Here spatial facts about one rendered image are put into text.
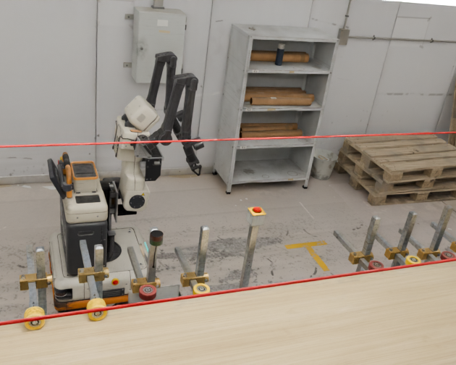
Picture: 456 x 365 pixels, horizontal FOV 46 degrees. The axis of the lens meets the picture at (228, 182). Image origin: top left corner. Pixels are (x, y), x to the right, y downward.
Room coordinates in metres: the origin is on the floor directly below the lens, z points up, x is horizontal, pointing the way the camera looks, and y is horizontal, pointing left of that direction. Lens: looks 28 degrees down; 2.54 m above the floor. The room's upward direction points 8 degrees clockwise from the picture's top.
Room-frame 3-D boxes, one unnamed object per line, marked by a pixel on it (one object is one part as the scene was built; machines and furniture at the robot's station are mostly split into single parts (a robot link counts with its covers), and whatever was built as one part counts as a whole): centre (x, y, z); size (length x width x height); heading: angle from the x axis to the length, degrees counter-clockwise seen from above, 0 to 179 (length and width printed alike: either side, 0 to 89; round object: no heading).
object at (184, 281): (2.15, 0.10, 0.84); 0.14 x 0.06 x 0.05; 114
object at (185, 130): (3.01, 0.30, 1.40); 0.11 x 0.06 x 0.43; 24
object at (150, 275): (2.06, 0.31, 0.93); 0.04 x 0.04 x 0.48; 24
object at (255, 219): (2.27, -0.16, 1.18); 0.07 x 0.07 x 0.08; 24
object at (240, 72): (4.97, -0.32, 0.78); 0.90 x 0.45 x 1.55; 114
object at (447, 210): (2.77, -1.29, 0.90); 0.04 x 0.04 x 0.48; 24
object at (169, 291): (2.09, 0.29, 0.75); 0.26 x 0.01 x 0.10; 114
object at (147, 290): (1.94, 0.30, 0.85); 0.08 x 0.08 x 0.11
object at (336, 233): (2.59, -0.78, 0.84); 0.43 x 0.03 x 0.04; 24
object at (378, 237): (2.69, -1.01, 0.84); 0.43 x 0.03 x 0.04; 24
